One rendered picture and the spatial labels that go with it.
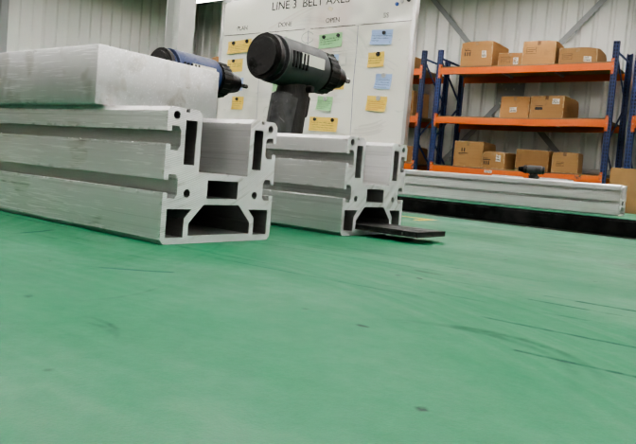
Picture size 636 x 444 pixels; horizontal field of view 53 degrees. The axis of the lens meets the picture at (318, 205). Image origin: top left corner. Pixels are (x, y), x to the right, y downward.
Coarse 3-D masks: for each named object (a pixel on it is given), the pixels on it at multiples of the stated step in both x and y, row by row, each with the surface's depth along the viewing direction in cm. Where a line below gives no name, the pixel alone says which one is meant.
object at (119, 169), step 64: (0, 128) 54; (64, 128) 48; (128, 128) 41; (192, 128) 41; (256, 128) 45; (0, 192) 51; (64, 192) 46; (128, 192) 41; (192, 192) 41; (256, 192) 46
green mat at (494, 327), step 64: (0, 256) 30; (64, 256) 32; (128, 256) 34; (192, 256) 36; (256, 256) 38; (320, 256) 40; (384, 256) 43; (448, 256) 46; (512, 256) 50; (576, 256) 54; (0, 320) 19; (64, 320) 20; (128, 320) 21; (192, 320) 21; (256, 320) 22; (320, 320) 23; (384, 320) 24; (448, 320) 25; (512, 320) 26; (576, 320) 27; (0, 384) 14; (64, 384) 14; (128, 384) 15; (192, 384) 15; (256, 384) 16; (320, 384) 16; (384, 384) 16; (448, 384) 17; (512, 384) 17; (576, 384) 18
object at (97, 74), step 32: (0, 64) 50; (32, 64) 47; (64, 64) 45; (96, 64) 42; (128, 64) 44; (160, 64) 46; (0, 96) 50; (32, 96) 47; (64, 96) 45; (96, 96) 43; (128, 96) 45; (160, 96) 47; (192, 96) 49
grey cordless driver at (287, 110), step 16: (256, 48) 79; (272, 48) 78; (288, 48) 78; (304, 48) 81; (256, 64) 79; (272, 64) 78; (288, 64) 78; (304, 64) 81; (320, 64) 84; (336, 64) 87; (272, 80) 80; (288, 80) 81; (304, 80) 83; (320, 80) 85; (336, 80) 88; (272, 96) 82; (288, 96) 81; (304, 96) 84; (272, 112) 81; (288, 112) 81; (304, 112) 84; (288, 128) 82
